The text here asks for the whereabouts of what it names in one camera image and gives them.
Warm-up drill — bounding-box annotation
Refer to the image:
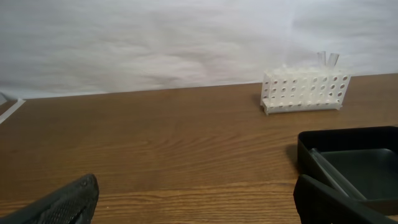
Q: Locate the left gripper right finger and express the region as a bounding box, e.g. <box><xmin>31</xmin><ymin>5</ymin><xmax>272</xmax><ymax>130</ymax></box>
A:
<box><xmin>293</xmin><ymin>174</ymin><xmax>398</xmax><ymax>224</ymax></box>

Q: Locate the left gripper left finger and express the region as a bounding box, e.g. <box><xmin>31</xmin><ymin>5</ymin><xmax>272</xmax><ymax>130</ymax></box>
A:
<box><xmin>0</xmin><ymin>173</ymin><xmax>100</xmax><ymax>224</ymax></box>

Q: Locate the black tray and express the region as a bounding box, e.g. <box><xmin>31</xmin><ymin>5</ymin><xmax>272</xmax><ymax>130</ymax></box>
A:
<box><xmin>297</xmin><ymin>126</ymin><xmax>398</xmax><ymax>215</ymax></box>

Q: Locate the white test tube rack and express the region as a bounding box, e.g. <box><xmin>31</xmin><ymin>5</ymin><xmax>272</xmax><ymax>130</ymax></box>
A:
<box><xmin>260</xmin><ymin>66</ymin><xmax>352</xmax><ymax>116</ymax></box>

